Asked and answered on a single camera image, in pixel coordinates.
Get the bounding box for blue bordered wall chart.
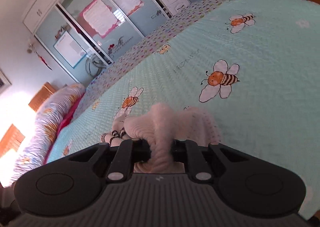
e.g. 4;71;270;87
53;30;87;69

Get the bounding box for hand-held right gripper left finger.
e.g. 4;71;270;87
66;138;152;184

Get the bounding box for floral rolled duvet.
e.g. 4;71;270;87
10;83;85;185

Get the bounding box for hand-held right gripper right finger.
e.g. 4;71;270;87
171;139;250;184

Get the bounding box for red hanging knot ornament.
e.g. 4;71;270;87
35;49;53;71

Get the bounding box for white black-striped knit sweater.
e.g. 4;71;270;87
101;103;223;175

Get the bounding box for wooden headboard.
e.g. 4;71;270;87
0;82;57;160

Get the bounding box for heart print bed sheet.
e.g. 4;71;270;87
85;0;230;92

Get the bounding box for sliding door wardrobe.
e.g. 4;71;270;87
34;0;200;70

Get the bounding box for pink bordered poster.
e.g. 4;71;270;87
79;0;120;39

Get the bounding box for mint bee print bedspread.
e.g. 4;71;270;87
46;0;320;220

